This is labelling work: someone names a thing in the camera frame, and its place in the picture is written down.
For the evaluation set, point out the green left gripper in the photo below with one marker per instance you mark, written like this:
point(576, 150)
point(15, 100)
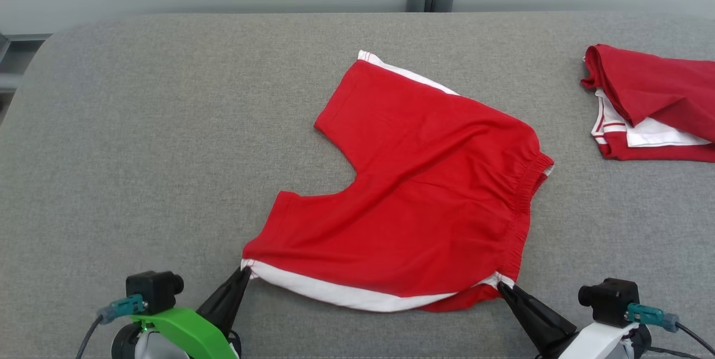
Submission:
point(190, 331)

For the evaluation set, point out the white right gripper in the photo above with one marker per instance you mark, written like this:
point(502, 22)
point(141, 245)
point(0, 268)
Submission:
point(597, 342)

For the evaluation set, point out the red shorts white hem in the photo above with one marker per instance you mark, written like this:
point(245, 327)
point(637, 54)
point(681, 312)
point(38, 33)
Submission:
point(424, 197)

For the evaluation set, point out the red white basketball jersey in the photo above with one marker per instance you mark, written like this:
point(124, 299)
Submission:
point(659, 85)

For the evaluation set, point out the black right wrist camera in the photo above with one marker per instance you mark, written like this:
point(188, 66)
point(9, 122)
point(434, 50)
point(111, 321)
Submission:
point(609, 297)

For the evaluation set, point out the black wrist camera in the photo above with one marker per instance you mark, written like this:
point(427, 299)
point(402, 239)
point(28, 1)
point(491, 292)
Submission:
point(609, 297)
point(151, 289)

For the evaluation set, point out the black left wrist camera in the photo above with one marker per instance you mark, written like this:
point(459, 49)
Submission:
point(151, 289)

